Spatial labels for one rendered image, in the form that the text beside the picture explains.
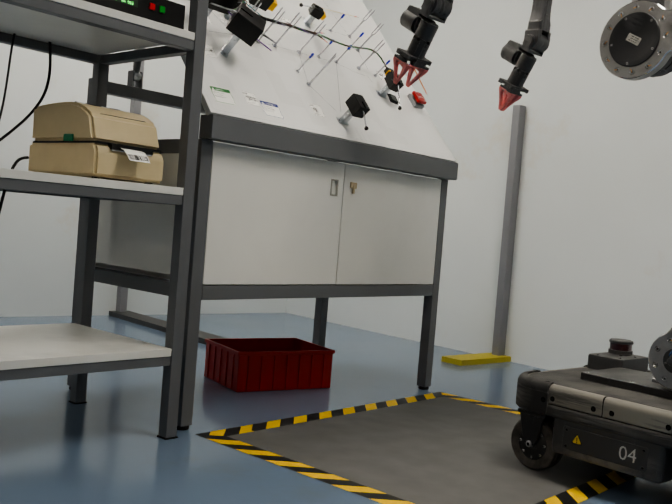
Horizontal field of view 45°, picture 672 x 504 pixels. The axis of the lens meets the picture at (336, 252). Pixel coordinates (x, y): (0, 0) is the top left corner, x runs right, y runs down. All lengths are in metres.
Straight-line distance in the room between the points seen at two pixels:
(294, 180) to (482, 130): 1.93
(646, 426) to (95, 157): 1.43
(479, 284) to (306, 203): 1.83
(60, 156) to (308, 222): 0.79
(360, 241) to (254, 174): 0.53
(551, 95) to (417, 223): 1.32
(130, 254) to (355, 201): 0.75
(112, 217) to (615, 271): 2.20
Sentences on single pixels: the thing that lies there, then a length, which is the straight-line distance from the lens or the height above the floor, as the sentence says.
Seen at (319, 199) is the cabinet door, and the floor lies 0.67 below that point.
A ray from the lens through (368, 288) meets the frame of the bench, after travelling 2.77.
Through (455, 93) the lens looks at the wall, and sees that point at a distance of 4.41.
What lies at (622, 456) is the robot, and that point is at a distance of 2.04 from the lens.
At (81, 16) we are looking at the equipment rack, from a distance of 2.01.
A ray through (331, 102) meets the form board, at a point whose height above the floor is 1.00.
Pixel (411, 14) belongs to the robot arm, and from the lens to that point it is 2.54.
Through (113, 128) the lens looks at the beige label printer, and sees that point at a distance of 2.10.
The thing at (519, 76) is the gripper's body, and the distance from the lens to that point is 2.87.
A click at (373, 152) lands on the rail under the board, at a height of 0.84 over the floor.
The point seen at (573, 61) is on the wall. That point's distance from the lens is 4.01.
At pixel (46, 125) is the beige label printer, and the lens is 2.22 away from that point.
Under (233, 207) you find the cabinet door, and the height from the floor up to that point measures 0.62.
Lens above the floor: 0.59
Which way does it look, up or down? 2 degrees down
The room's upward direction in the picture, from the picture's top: 5 degrees clockwise
